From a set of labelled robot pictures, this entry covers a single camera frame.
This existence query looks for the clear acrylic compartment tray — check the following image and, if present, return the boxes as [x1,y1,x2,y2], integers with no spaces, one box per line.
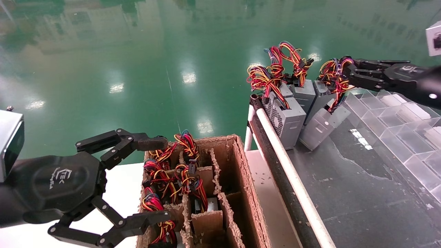
[339,88,441,204]

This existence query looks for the white frame leg pipe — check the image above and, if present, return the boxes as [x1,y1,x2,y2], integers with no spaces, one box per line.
[244,105,257,152]

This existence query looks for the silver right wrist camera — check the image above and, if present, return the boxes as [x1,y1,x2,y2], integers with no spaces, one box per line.
[426,21,441,56]

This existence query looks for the long white frame pipe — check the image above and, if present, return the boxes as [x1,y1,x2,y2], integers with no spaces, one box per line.
[257,107,336,248]

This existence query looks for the dark metal pipe joint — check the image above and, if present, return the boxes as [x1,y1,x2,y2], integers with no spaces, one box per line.
[250,94,264,111]

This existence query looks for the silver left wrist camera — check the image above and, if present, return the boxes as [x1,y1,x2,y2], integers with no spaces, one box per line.
[0,110,24,183]

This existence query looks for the colourful power supply cables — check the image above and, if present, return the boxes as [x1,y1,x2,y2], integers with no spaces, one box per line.
[262,45,293,104]

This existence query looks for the worn cardboard box with dividers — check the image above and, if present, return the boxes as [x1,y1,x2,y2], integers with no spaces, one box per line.
[136,134,273,248]

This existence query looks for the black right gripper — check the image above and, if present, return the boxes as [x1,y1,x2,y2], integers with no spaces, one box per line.
[343,59,441,111]

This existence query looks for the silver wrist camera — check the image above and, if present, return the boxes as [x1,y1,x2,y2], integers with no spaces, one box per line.
[426,21,441,56]
[0,110,24,183]

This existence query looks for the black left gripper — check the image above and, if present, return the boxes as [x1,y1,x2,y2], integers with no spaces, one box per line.
[0,128,173,248]

